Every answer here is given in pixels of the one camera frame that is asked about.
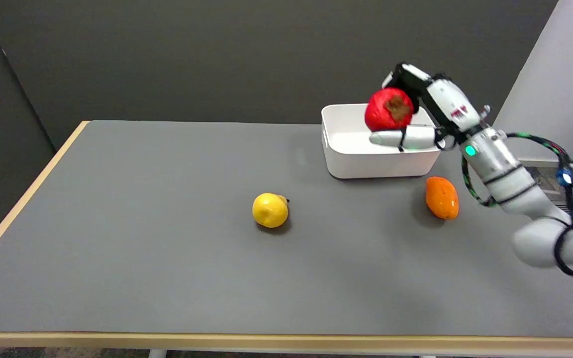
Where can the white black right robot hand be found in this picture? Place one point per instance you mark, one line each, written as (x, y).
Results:
(445, 102)

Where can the red tomato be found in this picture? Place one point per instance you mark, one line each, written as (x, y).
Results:
(388, 109)

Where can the white plastic box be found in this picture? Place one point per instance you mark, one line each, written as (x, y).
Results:
(361, 149)

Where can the orange oval fruit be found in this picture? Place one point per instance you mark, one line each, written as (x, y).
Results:
(442, 198)

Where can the yellow pear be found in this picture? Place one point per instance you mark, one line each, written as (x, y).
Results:
(270, 210)

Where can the white table leg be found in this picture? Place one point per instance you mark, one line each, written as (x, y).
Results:
(157, 353)

